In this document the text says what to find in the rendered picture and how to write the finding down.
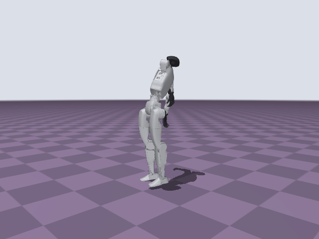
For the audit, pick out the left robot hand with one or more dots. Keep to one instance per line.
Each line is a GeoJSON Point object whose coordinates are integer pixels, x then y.
{"type": "Point", "coordinates": [171, 98]}

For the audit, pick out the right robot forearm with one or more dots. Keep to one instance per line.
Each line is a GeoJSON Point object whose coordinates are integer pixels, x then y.
{"type": "Point", "coordinates": [165, 107]}

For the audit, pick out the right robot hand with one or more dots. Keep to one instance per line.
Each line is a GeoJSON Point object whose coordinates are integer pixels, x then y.
{"type": "Point", "coordinates": [164, 120]}

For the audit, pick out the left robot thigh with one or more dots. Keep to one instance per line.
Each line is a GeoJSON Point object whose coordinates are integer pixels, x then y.
{"type": "Point", "coordinates": [155, 126]}

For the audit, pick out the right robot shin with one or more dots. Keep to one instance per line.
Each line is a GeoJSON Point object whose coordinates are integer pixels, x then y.
{"type": "Point", "coordinates": [150, 156]}

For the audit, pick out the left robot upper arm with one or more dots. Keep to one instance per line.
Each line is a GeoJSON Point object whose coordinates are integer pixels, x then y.
{"type": "Point", "coordinates": [164, 64]}

